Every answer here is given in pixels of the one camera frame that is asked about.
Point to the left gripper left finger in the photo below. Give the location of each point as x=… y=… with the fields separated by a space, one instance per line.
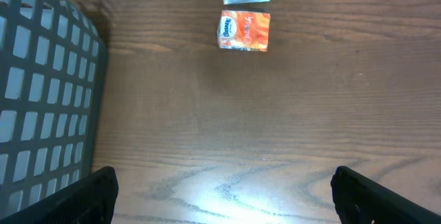
x=89 y=200

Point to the orange small box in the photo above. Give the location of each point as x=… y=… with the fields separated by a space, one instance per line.
x=244 y=30

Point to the grey plastic mesh basket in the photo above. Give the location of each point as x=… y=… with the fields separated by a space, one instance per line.
x=52 y=63

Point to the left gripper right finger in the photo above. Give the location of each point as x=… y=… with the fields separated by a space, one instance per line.
x=360 y=200

